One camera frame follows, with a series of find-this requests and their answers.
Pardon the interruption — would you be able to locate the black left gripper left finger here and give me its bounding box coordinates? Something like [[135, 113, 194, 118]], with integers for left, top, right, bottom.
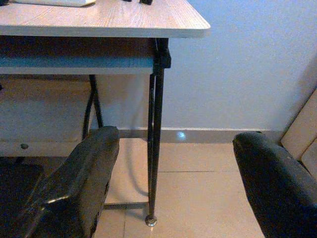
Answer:
[[4, 125, 120, 238]]

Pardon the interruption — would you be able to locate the wooden desk with black legs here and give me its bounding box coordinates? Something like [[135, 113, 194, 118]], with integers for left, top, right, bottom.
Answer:
[[0, 0, 211, 228]]

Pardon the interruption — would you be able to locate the white flat object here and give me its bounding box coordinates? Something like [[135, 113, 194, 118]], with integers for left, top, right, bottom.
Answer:
[[14, 0, 97, 7]]

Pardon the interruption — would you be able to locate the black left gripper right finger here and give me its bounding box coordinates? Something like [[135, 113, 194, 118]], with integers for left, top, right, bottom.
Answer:
[[232, 131, 317, 238]]

